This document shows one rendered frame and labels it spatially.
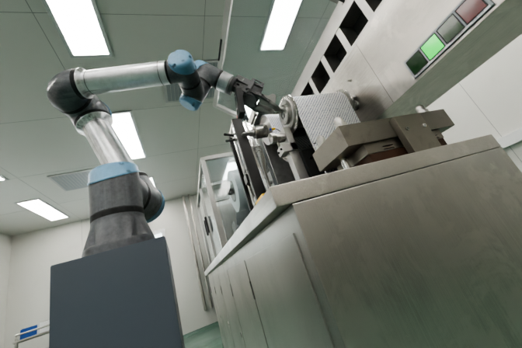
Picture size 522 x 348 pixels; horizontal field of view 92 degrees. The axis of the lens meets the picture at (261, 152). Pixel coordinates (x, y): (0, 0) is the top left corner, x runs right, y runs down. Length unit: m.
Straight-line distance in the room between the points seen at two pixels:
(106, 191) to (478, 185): 0.86
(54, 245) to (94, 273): 6.26
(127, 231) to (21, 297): 6.30
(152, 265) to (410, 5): 1.01
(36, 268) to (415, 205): 6.72
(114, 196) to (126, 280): 0.20
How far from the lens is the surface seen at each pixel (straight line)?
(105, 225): 0.67
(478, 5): 0.90
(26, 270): 6.97
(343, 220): 0.50
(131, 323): 0.60
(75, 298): 0.62
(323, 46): 1.35
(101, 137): 0.97
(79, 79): 0.96
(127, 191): 0.70
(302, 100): 0.96
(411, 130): 0.78
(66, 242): 6.80
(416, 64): 0.97
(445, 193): 0.68
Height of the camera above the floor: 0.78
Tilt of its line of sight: 23 degrees up
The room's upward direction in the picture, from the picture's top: 19 degrees counter-clockwise
